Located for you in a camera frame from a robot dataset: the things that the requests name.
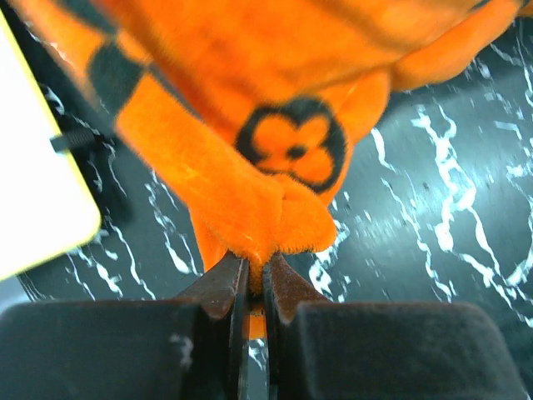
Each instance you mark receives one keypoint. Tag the white board with wooden frame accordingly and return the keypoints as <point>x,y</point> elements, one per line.
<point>47,208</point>

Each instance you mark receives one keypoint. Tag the orange patterned plush pillowcase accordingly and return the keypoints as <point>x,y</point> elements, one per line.
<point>249,111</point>

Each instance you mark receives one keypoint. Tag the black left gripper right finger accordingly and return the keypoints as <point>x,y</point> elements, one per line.
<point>319,349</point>

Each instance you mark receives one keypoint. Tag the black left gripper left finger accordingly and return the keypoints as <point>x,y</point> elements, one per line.
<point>192,346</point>

